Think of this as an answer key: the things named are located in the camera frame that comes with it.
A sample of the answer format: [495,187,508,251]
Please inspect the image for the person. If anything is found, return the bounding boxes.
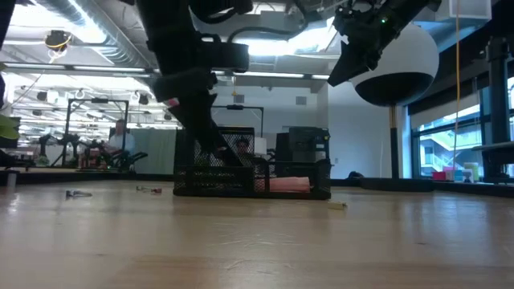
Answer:
[107,119,137,156]
[234,137,253,158]

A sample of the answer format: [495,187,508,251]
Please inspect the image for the black cabinet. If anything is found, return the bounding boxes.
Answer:
[275,126,331,162]

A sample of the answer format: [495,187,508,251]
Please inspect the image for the black stand post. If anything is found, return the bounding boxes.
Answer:
[483,35,513,184]

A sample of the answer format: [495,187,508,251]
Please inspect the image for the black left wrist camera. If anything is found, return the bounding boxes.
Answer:
[200,42,251,74]

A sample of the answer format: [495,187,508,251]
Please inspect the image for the long ceiling light strip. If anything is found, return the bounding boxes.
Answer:
[0,62,330,81]

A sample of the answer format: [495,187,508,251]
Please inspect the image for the pale green container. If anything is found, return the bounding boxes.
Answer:
[463,161,481,182]

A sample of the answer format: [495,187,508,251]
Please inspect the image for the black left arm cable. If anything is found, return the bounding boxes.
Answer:
[227,18,324,45]

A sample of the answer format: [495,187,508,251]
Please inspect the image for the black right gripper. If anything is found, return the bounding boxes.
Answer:
[326,1,403,88]

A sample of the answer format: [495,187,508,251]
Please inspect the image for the black aluminium table frame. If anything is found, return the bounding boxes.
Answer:
[0,168,514,198]

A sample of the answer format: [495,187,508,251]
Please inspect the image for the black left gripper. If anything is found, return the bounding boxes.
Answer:
[147,23,226,154]

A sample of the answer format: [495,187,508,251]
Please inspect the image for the black background rig frame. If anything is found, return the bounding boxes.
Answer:
[212,104,265,137]
[63,98,130,169]

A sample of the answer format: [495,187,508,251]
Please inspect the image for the green curtain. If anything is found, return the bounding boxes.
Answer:
[132,128,177,174]

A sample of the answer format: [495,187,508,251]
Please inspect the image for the hanging black yellow cable reel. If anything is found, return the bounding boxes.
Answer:
[43,29,74,53]

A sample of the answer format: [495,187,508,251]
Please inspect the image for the black mesh desk organizer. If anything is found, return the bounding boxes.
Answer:
[172,126,332,201]

